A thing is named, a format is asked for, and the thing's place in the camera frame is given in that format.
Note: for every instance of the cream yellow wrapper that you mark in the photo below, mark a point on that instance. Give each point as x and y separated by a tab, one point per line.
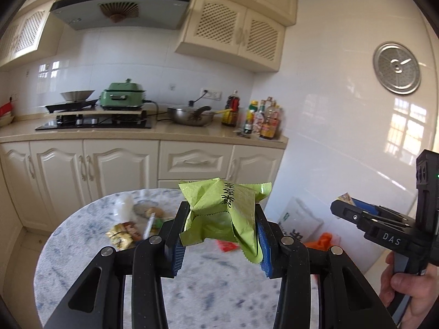
344	198

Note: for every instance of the white plastic stick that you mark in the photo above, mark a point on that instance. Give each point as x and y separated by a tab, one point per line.
149	228

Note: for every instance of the green snack wrapper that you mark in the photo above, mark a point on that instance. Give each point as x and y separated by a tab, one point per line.
223	212

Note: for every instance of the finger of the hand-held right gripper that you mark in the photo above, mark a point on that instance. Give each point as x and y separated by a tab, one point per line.
355	217
391	213

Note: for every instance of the beige kitchen countertop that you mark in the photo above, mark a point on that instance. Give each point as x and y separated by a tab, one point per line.
192	133

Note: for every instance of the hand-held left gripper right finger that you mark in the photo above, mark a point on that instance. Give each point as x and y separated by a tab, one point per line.
265	250

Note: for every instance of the amber oil bottle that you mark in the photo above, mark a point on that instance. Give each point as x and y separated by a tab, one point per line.
271	123

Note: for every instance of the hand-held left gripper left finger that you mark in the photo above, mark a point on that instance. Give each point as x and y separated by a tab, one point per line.
178	257

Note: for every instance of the grey range hood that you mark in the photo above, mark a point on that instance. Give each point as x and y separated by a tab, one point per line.
137	7

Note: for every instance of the gold foil wrapper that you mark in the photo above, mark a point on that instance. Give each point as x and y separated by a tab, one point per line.
118	235

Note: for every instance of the white double wall socket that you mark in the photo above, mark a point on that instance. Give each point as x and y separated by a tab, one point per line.
214	94

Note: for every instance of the dark soy sauce bottle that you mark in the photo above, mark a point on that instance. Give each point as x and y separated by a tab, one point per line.
230	111

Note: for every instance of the yellow cap green bottle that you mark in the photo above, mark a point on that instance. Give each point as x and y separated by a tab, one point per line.
249	120

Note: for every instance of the grey metal wok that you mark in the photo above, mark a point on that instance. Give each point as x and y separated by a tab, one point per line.
77	96

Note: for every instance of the green electric cooker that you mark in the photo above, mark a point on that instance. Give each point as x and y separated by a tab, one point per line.
121	96

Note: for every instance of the black glass gas stove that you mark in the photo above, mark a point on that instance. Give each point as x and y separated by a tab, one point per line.
96	125

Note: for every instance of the white printed rice sack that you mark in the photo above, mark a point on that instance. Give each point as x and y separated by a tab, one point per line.
298	219

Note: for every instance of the brown lump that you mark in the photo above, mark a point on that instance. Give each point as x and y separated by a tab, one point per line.
153	211

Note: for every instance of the clear bottle red label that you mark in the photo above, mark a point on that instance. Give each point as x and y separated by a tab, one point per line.
259	120

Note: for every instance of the cream lattice door cabinet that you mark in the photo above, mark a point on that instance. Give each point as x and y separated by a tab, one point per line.
233	31
27	34

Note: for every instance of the orange plastic bag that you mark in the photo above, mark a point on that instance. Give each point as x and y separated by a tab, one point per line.
320	241

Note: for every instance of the round marble table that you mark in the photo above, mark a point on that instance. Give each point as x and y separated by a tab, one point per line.
212	298

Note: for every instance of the person's right hand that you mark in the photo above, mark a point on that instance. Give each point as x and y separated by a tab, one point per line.
404	284

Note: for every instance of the red orange snack wrapper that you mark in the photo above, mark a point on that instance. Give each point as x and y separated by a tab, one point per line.
134	231

